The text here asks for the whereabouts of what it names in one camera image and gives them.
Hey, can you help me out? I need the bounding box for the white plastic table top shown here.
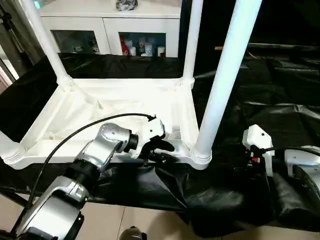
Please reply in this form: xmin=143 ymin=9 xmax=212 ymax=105
xmin=0 ymin=76 xmax=214 ymax=172

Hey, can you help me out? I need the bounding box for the white plastic table leg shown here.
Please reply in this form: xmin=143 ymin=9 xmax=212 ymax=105
xmin=0 ymin=129 xmax=27 ymax=167
xmin=19 ymin=0 xmax=76 ymax=92
xmin=181 ymin=0 xmax=205 ymax=89
xmin=192 ymin=0 xmax=264 ymax=167

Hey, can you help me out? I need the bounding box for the black mat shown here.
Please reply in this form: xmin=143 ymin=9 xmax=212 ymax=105
xmin=0 ymin=49 xmax=320 ymax=238

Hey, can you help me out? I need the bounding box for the black robot left foot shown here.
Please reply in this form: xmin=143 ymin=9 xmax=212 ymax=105
xmin=120 ymin=226 xmax=148 ymax=240

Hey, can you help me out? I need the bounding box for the dark grey bar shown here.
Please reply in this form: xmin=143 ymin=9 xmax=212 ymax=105
xmin=215 ymin=42 xmax=320 ymax=53

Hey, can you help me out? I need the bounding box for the white glass-door cabinet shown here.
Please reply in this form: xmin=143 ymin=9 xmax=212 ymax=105
xmin=36 ymin=0 xmax=183 ymax=59

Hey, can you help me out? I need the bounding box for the shiny silver ornament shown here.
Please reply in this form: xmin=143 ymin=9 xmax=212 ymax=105
xmin=115 ymin=0 xmax=139 ymax=11

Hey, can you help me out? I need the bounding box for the grey metal rack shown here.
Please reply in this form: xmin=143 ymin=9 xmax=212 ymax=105
xmin=0 ymin=0 xmax=47 ymax=78

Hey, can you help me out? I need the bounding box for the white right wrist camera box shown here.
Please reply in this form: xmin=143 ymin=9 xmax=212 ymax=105
xmin=242 ymin=125 xmax=275 ymax=177

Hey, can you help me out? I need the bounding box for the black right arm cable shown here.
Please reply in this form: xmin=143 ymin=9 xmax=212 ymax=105
xmin=255 ymin=145 xmax=320 ymax=157

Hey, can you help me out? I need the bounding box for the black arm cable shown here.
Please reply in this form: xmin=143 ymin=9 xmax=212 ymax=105
xmin=24 ymin=113 xmax=157 ymax=227
xmin=255 ymin=145 xmax=320 ymax=157

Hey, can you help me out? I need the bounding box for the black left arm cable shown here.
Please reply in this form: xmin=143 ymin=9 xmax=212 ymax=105
xmin=24 ymin=113 xmax=157 ymax=227

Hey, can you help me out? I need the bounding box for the black folding table frame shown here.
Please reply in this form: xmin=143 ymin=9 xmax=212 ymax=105
xmin=0 ymin=184 xmax=32 ymax=237

